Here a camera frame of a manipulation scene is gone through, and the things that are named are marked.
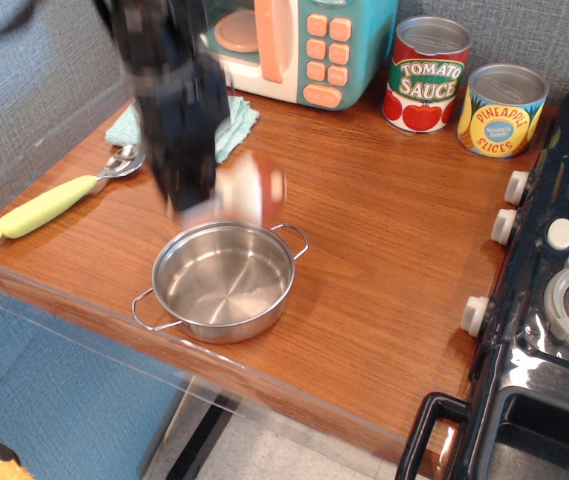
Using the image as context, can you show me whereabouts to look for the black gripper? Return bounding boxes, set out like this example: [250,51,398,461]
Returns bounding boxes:
[131,59,230,213]

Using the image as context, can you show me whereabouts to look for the white brown toy mushroom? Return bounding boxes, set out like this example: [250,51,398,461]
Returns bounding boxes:
[178,152,287,227]

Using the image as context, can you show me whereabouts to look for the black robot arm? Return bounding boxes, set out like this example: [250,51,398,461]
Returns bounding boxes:
[94,1,230,212]

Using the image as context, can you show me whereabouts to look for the light blue folded rag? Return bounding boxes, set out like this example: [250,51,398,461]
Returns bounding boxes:
[105,96,260,164]

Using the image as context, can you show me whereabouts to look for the small steel pot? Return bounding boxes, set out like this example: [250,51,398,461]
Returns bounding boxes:
[131,220,310,344]

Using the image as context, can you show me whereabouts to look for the teal toy microwave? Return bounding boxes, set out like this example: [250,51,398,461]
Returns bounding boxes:
[201,0,398,111]

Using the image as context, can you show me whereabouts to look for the tomato sauce can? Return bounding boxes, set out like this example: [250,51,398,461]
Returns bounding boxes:
[383,16,471,133]

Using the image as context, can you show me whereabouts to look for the pineapple slices can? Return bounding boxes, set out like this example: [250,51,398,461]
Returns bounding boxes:
[457,64,549,159]

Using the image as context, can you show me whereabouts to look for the orange object at corner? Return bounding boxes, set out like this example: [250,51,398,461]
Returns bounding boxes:
[0,460,34,480]

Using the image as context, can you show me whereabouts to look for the black toy stove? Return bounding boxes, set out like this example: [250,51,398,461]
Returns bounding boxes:
[397,93,569,479]

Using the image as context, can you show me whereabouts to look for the spoon with green handle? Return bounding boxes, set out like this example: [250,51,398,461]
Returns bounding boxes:
[0,144,145,239]

